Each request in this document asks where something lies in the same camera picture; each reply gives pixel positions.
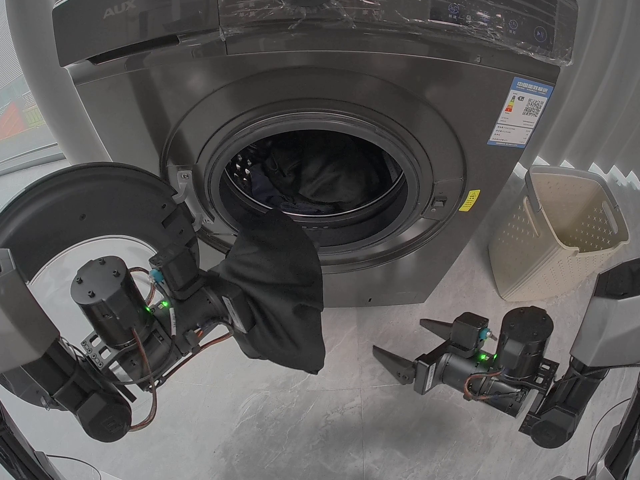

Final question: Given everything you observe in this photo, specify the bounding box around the grey washing machine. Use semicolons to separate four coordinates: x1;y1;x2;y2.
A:
51;0;580;309

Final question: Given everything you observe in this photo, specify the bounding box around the cream laundry basket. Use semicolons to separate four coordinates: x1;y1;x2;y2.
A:
487;164;630;303

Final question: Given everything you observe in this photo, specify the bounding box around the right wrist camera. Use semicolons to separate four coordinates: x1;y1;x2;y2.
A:
449;311;491;360

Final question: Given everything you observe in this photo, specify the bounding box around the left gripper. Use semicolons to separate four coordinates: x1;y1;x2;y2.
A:
186;286;257;340

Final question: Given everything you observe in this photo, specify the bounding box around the white curtain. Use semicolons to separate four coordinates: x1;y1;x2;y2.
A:
4;0;77;160
517;0;640;195

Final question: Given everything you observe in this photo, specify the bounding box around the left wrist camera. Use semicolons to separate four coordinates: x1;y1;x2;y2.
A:
149;246;202;303

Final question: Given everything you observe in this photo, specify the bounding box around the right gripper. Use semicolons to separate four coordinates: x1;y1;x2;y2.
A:
372;318;496;395

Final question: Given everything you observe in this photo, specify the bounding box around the black garment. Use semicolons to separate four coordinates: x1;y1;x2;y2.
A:
207;211;327;375

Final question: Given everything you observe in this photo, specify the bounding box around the heap of dark clothes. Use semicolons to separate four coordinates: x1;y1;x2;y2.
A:
248;137;402;217

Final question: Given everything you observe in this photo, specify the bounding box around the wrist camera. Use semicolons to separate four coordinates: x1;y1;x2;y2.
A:
149;246;202;303
449;311;491;360

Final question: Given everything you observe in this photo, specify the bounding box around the washing machine door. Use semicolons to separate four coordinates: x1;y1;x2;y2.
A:
0;161;202;405

